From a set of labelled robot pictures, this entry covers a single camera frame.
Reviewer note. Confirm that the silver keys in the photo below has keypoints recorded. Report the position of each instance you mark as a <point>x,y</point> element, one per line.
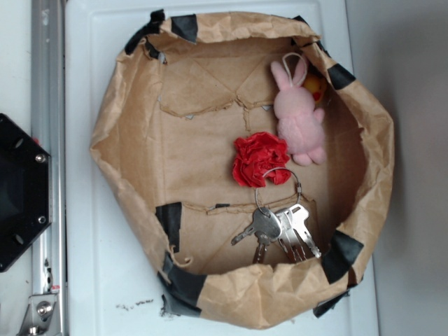
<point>286,226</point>

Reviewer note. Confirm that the red crumpled paper flower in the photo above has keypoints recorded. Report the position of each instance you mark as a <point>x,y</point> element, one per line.
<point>258,157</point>

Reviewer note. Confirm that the pink plush bunny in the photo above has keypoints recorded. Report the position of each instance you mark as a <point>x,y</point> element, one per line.
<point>300,122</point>

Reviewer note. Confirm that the brown paper bag bin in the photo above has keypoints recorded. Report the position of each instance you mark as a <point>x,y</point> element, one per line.
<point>183,90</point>

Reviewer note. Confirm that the yellow rubber duck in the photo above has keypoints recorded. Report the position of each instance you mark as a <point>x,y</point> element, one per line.
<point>316,85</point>

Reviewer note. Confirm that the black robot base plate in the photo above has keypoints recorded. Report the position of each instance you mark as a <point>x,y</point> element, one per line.
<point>25,191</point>

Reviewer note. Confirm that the aluminium extrusion rail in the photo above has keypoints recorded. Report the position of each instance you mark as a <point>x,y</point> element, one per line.
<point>49,255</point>

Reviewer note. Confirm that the silver corner bracket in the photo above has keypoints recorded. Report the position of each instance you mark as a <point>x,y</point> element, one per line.
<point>42,316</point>

